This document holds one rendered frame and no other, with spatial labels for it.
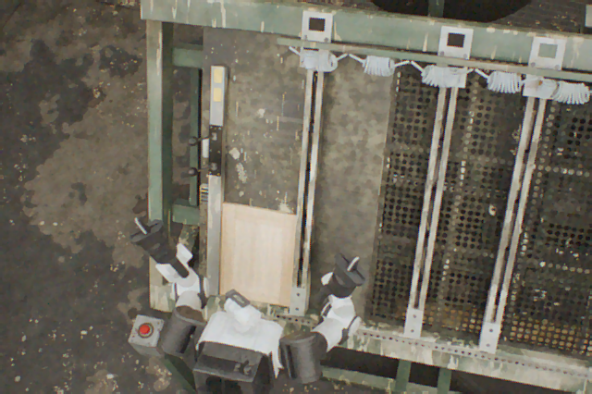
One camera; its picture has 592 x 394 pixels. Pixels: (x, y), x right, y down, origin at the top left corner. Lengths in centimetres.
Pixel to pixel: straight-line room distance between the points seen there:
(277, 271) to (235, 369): 65
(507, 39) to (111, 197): 277
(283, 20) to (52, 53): 306
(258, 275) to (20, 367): 175
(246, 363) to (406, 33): 118
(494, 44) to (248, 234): 118
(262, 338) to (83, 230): 219
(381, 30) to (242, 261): 109
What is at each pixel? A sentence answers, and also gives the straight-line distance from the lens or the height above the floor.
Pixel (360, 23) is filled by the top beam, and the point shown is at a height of 185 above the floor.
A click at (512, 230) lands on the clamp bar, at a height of 129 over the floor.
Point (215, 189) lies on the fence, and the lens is 283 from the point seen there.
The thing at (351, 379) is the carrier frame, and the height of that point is 18.
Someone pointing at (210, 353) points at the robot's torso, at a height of 139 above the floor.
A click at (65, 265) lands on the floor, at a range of 439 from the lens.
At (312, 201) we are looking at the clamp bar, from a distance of 270.
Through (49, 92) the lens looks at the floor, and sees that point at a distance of 514.
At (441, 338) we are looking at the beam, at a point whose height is 90.
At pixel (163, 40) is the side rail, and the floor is 170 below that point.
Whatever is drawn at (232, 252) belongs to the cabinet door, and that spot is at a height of 105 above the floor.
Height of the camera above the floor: 366
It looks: 60 degrees down
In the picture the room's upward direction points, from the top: 12 degrees counter-clockwise
